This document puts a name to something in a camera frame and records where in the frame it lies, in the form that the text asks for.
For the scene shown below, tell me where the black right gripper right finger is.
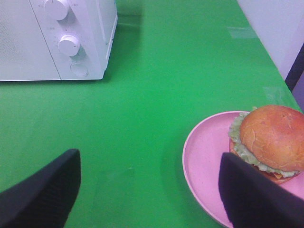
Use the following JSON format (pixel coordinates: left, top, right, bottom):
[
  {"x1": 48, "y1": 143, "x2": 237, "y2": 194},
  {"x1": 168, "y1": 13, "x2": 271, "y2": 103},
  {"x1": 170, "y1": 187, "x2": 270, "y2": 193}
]
[{"x1": 218, "y1": 152, "x2": 304, "y2": 228}]

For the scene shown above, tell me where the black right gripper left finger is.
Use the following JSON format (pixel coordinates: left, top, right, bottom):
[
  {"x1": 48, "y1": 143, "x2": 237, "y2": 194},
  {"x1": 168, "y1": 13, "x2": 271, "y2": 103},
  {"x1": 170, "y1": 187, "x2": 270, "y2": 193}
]
[{"x1": 0, "y1": 149, "x2": 81, "y2": 228}]

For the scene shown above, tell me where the burger with lettuce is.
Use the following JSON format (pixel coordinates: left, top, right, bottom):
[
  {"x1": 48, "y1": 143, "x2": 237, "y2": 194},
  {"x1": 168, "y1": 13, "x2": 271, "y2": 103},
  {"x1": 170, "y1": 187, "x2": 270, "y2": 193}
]
[{"x1": 228, "y1": 105, "x2": 304, "y2": 184}]

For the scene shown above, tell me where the pink plate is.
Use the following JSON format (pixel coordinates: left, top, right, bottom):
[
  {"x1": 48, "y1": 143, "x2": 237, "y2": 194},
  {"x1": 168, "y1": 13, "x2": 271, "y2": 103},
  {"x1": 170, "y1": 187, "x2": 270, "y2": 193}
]
[{"x1": 182, "y1": 111, "x2": 304, "y2": 228}]

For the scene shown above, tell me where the white microwave oven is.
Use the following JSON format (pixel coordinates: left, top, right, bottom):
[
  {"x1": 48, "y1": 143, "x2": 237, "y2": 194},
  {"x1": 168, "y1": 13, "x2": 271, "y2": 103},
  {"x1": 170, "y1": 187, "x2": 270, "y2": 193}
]
[{"x1": 0, "y1": 0, "x2": 118, "y2": 81}]

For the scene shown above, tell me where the dark post at table edge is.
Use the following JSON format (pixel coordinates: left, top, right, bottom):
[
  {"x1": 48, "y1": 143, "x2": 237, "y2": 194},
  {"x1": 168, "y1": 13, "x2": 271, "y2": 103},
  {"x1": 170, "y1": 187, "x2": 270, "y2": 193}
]
[{"x1": 285, "y1": 45, "x2": 304, "y2": 92}]

